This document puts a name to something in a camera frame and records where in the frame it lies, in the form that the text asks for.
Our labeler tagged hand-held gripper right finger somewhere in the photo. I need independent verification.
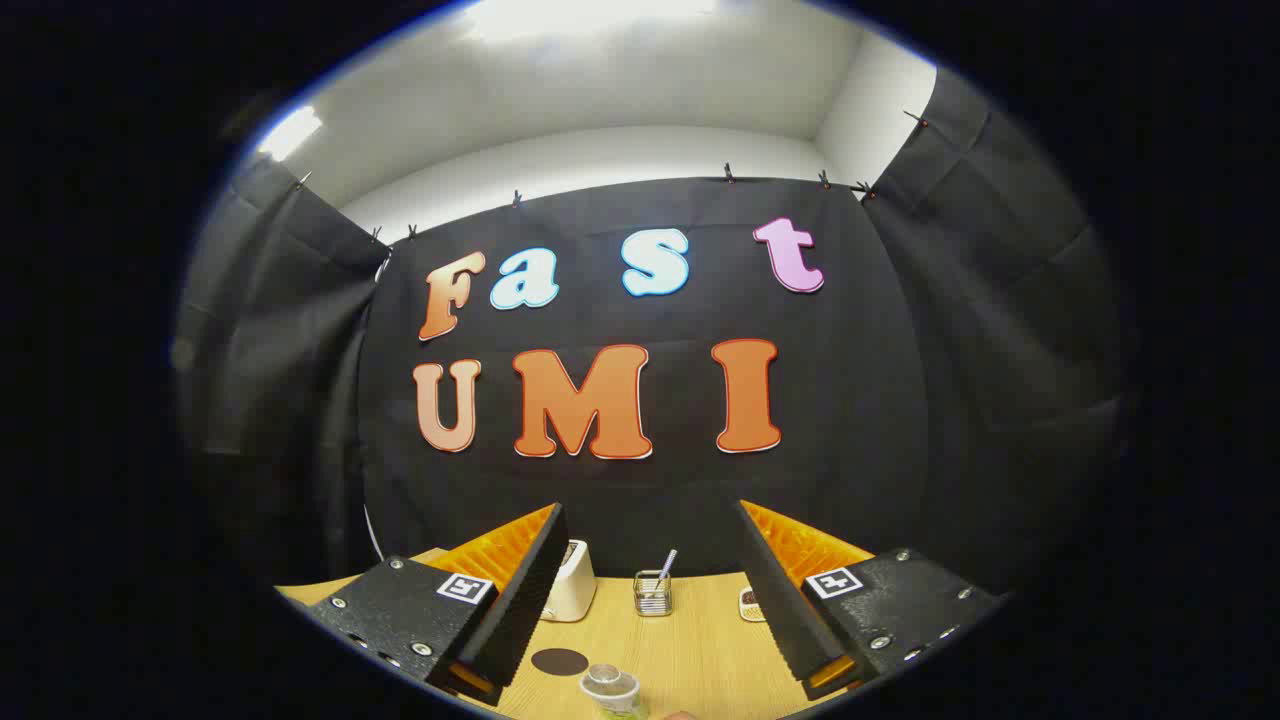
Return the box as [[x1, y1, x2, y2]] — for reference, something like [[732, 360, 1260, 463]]
[[735, 500, 1006, 701]]

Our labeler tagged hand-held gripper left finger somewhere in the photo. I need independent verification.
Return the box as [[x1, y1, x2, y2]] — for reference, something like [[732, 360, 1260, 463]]
[[300, 503, 571, 706]]

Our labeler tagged clear juice bottle white label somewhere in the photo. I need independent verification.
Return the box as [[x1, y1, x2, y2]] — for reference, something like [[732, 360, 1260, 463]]
[[580, 663, 646, 720]]

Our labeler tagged white toaster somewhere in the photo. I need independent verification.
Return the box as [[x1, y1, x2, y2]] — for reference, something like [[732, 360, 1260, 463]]
[[540, 540, 598, 623]]

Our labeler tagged wooden table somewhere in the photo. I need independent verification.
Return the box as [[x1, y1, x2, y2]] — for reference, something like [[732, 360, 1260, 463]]
[[275, 548, 881, 720]]

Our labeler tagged black backdrop cloth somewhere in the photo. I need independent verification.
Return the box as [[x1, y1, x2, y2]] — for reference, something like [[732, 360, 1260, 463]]
[[175, 65, 1136, 601]]

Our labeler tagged ceiling strip light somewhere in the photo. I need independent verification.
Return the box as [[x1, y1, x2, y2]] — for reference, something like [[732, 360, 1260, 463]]
[[258, 105, 324, 163]]

